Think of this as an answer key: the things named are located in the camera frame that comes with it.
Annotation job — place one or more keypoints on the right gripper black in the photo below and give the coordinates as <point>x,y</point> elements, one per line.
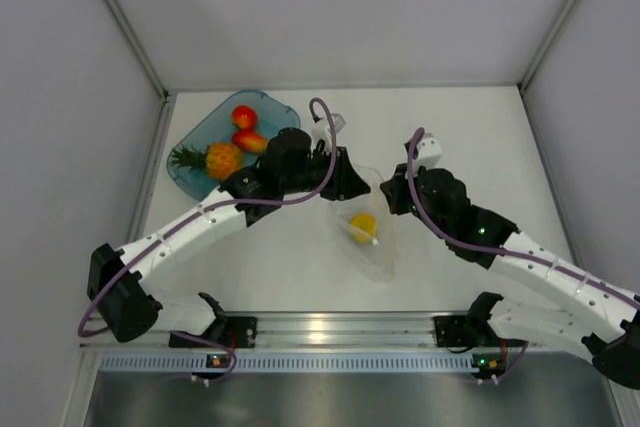
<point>395,189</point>

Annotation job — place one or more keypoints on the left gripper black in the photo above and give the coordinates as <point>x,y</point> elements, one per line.
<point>345,183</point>

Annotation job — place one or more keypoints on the clear zip top bag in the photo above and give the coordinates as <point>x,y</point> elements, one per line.
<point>375,261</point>

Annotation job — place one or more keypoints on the fake yellow lemon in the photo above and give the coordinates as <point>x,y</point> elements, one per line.
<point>363,228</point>

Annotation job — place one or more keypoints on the fake red yellow mango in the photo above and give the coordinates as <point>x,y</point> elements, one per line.
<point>250,141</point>

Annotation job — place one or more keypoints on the fake red apple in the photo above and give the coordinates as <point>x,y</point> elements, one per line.
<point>244,117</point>

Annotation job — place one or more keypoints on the fake pineapple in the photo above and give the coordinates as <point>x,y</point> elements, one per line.
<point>218,160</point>

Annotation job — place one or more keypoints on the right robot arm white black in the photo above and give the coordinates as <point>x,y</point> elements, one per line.
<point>591,319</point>

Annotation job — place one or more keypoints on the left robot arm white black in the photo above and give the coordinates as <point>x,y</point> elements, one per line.
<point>121,284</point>

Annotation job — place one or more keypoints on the teal plastic bin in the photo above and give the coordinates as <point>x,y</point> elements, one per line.
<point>217,126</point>

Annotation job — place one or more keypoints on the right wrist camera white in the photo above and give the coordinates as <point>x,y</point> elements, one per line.
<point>426,154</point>

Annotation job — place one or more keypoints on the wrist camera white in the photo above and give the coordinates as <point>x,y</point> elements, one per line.
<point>426,154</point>
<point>321,130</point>

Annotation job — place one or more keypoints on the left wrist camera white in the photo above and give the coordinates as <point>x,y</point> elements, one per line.
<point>321,130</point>

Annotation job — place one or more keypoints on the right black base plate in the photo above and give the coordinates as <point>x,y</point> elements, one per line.
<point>462,331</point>

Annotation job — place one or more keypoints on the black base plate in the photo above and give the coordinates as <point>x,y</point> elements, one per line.
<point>462,331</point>
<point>230,332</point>

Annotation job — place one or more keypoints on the aluminium mounting rail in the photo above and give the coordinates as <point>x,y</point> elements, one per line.
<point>344,330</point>

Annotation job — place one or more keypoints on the white slotted cable duct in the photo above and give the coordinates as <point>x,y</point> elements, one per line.
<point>252,362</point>

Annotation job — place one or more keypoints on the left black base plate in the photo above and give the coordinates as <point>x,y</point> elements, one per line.
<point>230,332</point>

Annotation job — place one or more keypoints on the right aluminium frame post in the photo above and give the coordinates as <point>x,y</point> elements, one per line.
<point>552,34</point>

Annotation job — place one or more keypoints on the aluminium frame post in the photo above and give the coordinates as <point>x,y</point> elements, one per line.
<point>552,34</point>
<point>131,39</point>

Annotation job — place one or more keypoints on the left aluminium frame post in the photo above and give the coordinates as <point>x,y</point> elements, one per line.
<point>131,39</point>

